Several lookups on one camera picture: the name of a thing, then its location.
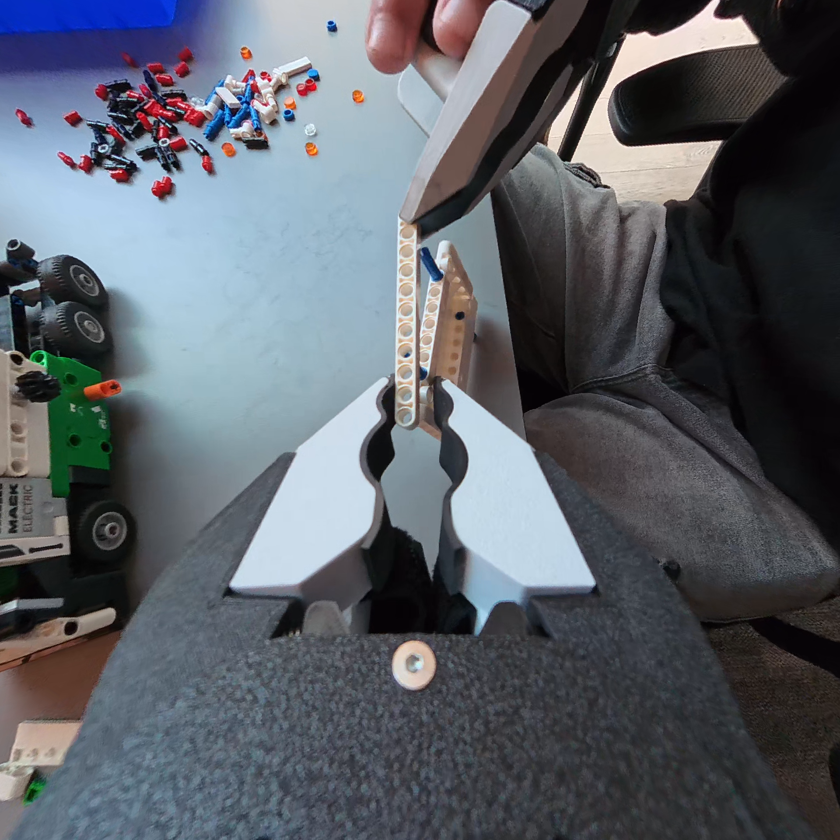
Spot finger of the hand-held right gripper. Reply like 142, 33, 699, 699
433, 0, 595, 232
398, 0, 567, 239

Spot pile of small lego pieces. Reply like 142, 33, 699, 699
14, 20, 368, 199

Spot blue plastic bin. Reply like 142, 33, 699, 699
0, 0, 177, 34

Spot group of white lego beams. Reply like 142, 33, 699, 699
0, 721, 83, 805

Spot white lego frame assembly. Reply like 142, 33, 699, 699
419, 239, 478, 442

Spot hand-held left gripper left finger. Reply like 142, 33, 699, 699
228, 375, 400, 635

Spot person's grey pants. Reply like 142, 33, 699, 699
492, 144, 840, 624

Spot black office chair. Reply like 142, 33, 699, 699
556, 26, 788, 161

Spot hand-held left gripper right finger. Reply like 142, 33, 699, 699
433, 378, 599, 637

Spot white green lego truck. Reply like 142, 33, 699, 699
0, 238, 139, 657

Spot person's right hand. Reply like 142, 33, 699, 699
365, 0, 500, 75

